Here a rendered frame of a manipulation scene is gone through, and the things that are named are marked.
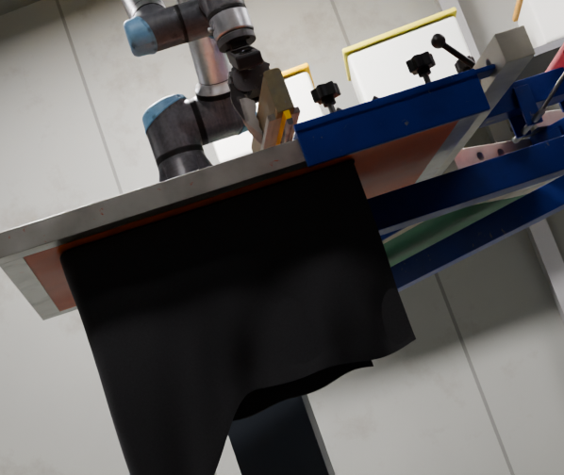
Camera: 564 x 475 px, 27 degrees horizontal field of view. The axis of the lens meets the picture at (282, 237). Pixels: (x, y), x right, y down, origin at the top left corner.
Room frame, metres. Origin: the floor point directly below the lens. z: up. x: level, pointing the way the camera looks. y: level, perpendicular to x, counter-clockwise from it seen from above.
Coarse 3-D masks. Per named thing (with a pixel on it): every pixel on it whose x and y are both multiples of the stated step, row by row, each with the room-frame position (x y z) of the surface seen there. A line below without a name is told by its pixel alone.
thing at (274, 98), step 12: (264, 72) 1.82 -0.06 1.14; (276, 72) 1.82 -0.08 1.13; (264, 84) 1.84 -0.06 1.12; (276, 84) 1.82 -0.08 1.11; (264, 96) 1.87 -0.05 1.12; (276, 96) 1.82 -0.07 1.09; (288, 96) 1.82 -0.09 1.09; (264, 108) 1.92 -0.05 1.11; (276, 108) 1.82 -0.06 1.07; (288, 108) 1.82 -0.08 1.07; (264, 120) 1.96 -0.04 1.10; (252, 144) 2.19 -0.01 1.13
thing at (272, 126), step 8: (296, 112) 1.85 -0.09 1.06; (272, 120) 1.84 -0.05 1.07; (280, 120) 1.86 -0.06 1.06; (296, 120) 1.89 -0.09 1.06; (264, 128) 1.91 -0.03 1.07; (272, 128) 1.89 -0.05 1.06; (264, 136) 1.93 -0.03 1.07; (272, 136) 1.93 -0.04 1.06; (264, 144) 1.97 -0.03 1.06; (272, 144) 1.99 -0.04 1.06
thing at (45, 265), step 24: (384, 144) 1.80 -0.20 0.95; (408, 144) 1.86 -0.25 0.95; (432, 144) 1.92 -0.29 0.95; (312, 168) 1.78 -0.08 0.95; (360, 168) 1.90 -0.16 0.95; (384, 168) 1.96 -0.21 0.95; (408, 168) 2.03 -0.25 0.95; (240, 192) 1.77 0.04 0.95; (168, 216) 1.76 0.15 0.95; (96, 240) 1.75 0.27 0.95; (48, 264) 1.80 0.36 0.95
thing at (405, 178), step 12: (420, 168) 2.07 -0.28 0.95; (384, 180) 2.06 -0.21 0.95; (396, 180) 2.10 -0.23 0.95; (408, 180) 2.14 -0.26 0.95; (372, 192) 2.13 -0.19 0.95; (384, 192) 2.17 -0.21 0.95; (48, 288) 1.97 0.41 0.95; (60, 288) 2.00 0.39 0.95; (60, 300) 2.10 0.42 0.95; (72, 300) 2.14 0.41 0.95
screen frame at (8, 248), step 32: (256, 160) 1.72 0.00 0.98; (288, 160) 1.72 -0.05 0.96; (128, 192) 1.69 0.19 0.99; (160, 192) 1.69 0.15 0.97; (192, 192) 1.70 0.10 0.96; (224, 192) 1.74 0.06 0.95; (32, 224) 1.66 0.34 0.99; (64, 224) 1.67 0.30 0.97; (96, 224) 1.68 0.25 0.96; (0, 256) 1.66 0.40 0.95; (32, 288) 1.93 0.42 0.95
